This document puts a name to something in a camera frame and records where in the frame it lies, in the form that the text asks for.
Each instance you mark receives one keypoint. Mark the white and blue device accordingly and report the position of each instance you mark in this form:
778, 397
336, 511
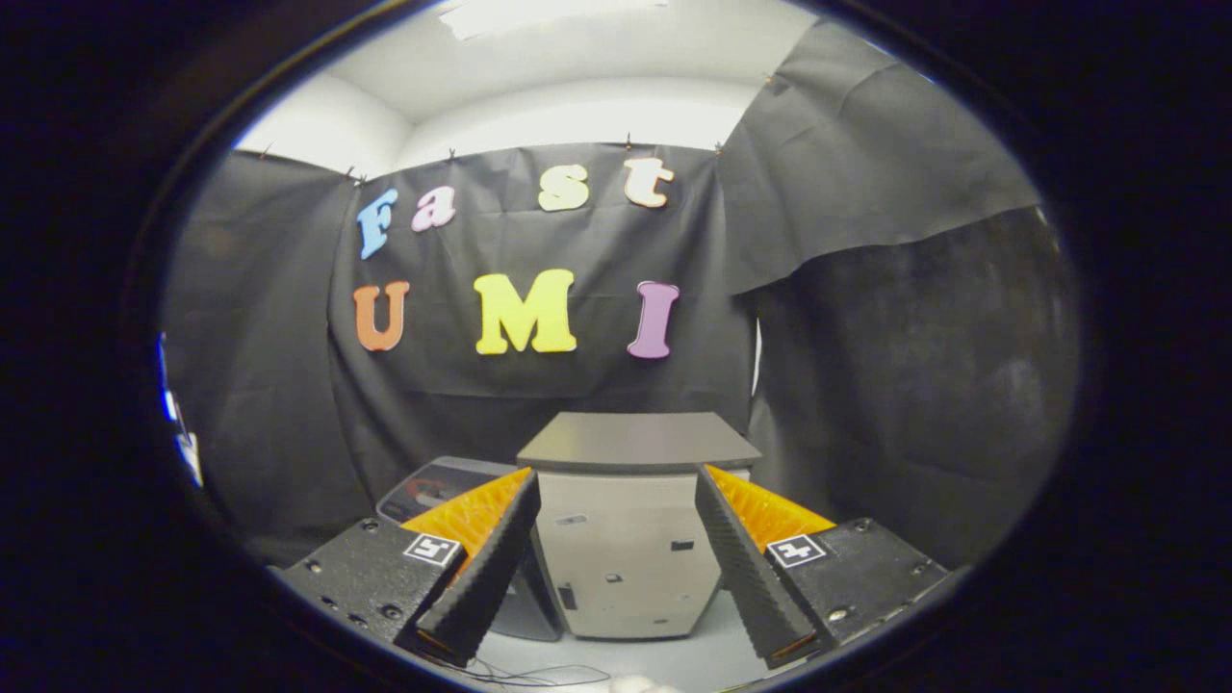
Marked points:
183, 433

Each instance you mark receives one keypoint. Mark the grey washing machine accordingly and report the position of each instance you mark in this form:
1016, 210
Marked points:
541, 611

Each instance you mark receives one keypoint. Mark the beige cabinet with dark top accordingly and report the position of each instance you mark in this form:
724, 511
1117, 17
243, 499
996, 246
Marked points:
626, 549

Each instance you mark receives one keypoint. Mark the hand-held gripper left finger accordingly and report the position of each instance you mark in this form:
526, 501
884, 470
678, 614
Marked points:
496, 558

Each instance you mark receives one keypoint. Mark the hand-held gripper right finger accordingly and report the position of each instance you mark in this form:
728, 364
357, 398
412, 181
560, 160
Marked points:
746, 568

